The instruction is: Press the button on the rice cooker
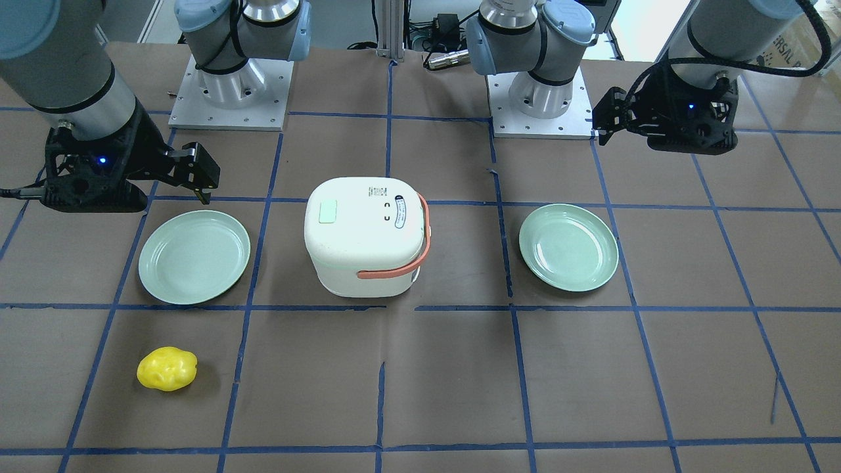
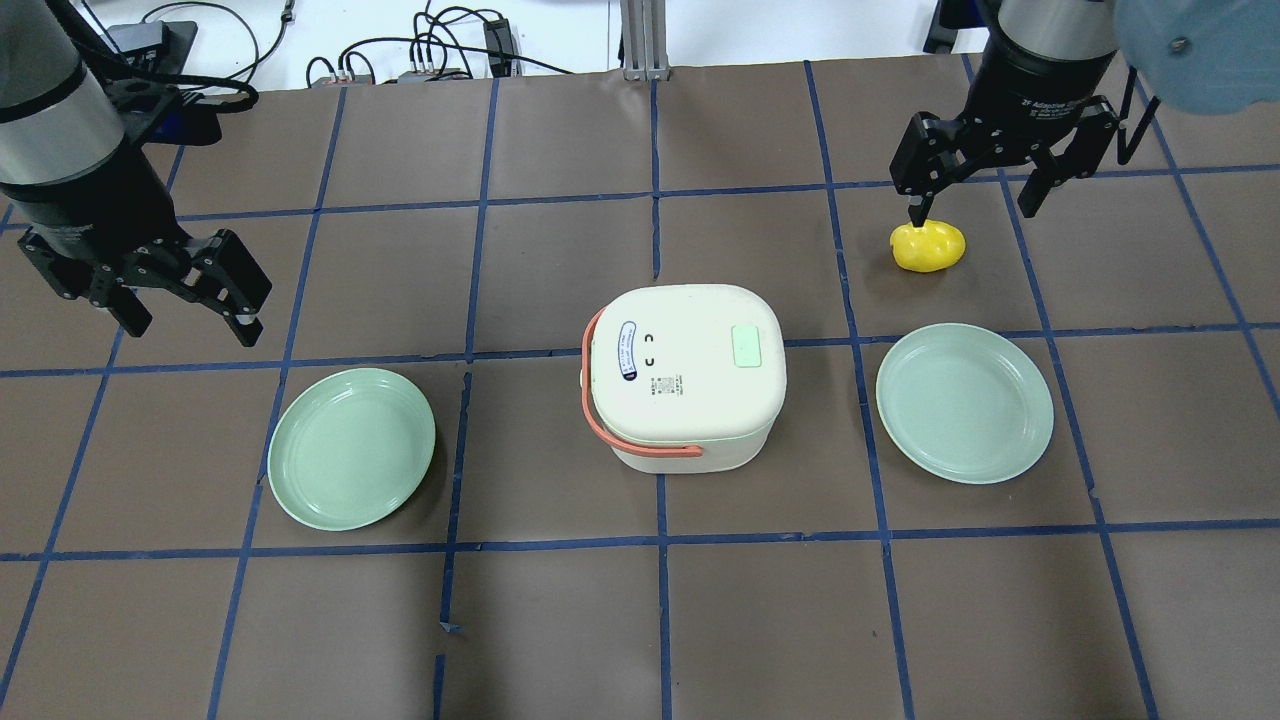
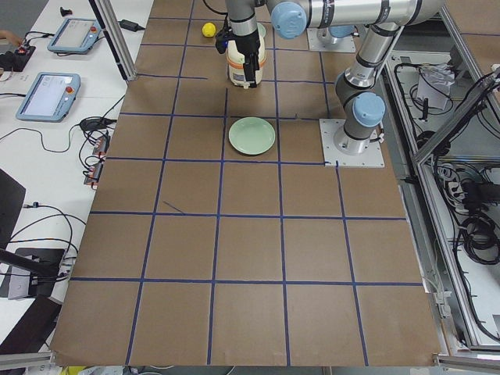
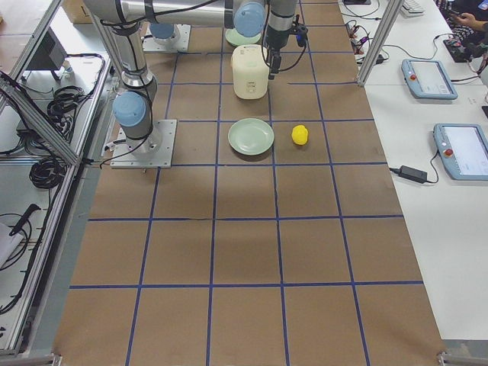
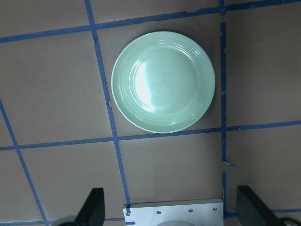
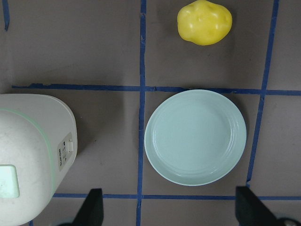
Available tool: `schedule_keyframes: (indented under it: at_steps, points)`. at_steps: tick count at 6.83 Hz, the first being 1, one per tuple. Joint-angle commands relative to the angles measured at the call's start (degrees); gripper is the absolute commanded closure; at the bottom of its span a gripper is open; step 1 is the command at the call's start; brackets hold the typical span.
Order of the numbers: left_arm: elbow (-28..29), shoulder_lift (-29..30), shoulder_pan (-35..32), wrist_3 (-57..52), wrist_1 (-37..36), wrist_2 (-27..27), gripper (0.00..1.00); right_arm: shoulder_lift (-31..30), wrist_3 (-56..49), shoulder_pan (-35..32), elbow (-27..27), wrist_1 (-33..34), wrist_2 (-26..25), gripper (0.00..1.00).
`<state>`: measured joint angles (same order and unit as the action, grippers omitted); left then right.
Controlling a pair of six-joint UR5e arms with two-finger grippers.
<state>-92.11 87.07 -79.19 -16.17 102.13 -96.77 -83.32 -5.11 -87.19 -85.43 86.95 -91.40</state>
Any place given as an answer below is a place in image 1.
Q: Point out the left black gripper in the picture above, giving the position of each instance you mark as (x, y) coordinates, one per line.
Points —
(649, 105)

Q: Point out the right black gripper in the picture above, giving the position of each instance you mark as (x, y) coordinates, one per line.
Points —
(146, 152)

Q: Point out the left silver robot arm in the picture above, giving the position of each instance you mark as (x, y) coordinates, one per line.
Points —
(548, 39)

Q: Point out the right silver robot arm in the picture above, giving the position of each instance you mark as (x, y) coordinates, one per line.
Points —
(51, 58)

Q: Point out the green plate near yellow toy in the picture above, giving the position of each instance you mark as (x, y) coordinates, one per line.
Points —
(194, 257)

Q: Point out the green plate near base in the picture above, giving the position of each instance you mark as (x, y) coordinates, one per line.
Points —
(568, 247)

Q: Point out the black power adapter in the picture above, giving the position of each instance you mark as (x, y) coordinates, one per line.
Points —
(445, 27)

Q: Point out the yellow toy lemon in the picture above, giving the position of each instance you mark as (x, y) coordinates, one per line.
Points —
(167, 369)

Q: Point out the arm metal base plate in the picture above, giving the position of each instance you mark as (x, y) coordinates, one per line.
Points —
(251, 99)
(523, 108)

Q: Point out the white rice cooker orange handle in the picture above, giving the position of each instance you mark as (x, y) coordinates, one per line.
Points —
(367, 237)

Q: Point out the aluminium frame post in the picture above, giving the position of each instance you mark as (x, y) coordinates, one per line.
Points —
(390, 29)

